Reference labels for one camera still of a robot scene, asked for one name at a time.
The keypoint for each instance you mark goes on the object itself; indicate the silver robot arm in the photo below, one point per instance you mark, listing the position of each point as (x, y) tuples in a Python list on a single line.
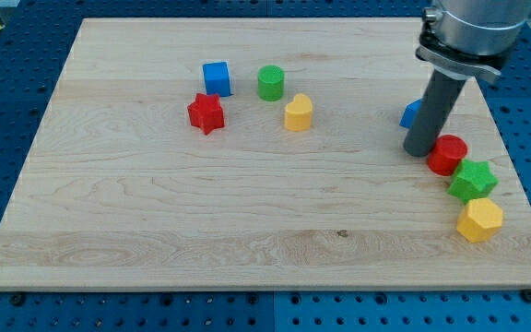
[(471, 38)]

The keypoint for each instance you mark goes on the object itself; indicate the red star block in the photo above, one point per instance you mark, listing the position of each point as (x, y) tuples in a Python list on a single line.
[(206, 113)]

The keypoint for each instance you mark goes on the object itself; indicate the green star block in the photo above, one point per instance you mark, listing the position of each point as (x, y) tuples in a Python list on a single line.
[(472, 180)]

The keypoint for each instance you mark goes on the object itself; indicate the yellow heart block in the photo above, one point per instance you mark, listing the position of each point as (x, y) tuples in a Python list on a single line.
[(299, 113)]

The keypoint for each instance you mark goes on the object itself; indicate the green cylinder block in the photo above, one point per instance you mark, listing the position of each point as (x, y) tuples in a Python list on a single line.
[(270, 82)]

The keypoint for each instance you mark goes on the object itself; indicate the wooden board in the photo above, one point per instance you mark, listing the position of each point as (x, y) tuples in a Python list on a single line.
[(120, 193)]

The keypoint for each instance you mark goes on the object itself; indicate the blue cube block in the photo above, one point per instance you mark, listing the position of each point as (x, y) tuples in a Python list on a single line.
[(217, 78)]

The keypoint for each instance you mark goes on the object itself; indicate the blue block behind rod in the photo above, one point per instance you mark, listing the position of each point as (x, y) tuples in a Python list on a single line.
[(410, 113)]

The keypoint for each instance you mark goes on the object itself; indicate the red cylinder block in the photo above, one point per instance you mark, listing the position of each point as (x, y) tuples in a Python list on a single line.
[(446, 154)]

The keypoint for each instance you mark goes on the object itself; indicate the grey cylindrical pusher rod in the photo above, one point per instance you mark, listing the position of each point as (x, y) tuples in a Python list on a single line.
[(436, 104)]

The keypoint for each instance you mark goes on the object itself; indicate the yellow hexagon block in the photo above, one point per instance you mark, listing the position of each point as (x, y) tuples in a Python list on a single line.
[(480, 219)]

